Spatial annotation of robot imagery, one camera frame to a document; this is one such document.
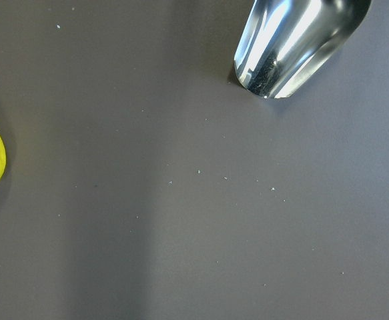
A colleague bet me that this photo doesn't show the metal scoop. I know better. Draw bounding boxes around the metal scoop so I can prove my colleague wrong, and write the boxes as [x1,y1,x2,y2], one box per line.
[234,0,371,99]

